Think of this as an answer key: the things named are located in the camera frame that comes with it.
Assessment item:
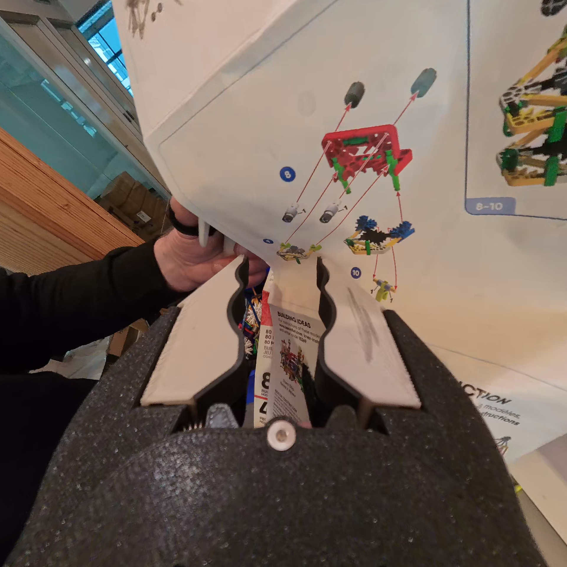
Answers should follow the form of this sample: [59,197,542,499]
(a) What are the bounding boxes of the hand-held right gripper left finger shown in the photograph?
[139,255,250,408]

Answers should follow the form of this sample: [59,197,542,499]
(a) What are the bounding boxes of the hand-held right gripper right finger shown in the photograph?
[315,256,422,410]

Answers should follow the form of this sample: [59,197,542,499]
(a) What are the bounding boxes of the paper instruction sheet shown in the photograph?
[112,0,567,466]

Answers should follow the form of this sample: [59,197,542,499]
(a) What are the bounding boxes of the person's left forearm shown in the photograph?
[0,239,178,375]

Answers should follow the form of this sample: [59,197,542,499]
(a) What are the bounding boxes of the person's left hand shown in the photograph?
[154,197,271,293]

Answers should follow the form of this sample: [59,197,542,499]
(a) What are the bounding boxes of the brown cardboard box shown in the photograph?
[97,172,171,231]

